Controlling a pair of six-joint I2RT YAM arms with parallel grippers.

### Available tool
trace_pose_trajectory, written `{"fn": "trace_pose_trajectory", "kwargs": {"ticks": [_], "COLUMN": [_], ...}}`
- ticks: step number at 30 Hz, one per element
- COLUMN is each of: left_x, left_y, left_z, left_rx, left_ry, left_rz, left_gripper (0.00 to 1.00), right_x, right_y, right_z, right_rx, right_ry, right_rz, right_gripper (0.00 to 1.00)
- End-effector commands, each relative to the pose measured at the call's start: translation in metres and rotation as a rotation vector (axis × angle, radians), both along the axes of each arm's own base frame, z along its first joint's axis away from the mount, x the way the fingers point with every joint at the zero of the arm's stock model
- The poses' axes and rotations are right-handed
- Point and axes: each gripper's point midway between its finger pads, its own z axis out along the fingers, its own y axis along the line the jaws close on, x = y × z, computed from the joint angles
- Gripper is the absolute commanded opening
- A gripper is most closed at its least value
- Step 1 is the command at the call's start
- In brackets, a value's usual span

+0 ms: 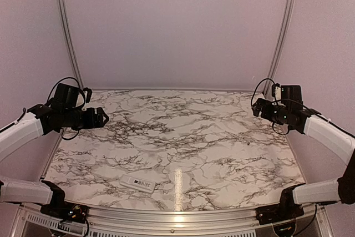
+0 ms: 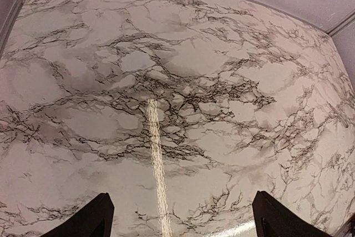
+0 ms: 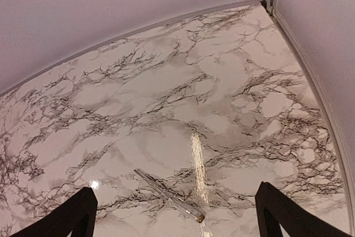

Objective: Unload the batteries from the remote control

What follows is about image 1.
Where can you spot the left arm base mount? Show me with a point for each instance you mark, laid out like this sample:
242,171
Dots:
66,211

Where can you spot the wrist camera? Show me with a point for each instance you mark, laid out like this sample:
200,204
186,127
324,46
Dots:
276,91
87,94

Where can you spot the right aluminium frame post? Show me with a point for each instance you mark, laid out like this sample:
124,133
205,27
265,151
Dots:
285,23

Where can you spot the left aluminium frame post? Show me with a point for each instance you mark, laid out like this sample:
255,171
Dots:
69,42

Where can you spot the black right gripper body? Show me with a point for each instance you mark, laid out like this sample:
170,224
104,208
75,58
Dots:
269,115

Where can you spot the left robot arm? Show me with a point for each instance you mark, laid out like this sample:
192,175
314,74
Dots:
65,108

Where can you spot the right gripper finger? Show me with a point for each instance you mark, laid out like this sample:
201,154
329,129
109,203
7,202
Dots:
255,109
260,102

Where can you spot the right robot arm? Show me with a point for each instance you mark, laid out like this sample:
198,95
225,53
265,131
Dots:
287,108

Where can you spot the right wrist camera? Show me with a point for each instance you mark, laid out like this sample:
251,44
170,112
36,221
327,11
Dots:
276,91

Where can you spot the white remote control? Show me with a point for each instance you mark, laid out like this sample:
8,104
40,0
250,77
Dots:
137,183

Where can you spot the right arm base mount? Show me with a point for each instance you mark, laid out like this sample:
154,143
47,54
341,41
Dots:
276,213

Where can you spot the aluminium frame post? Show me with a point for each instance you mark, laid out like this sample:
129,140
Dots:
285,23
69,42

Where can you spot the front aluminium rail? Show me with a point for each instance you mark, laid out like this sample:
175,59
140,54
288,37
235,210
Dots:
128,222

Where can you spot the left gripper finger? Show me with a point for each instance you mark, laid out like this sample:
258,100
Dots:
101,115
102,122

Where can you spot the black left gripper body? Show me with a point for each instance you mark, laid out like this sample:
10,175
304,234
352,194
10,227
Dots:
85,122

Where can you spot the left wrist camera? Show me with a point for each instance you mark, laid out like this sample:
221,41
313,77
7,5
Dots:
87,94

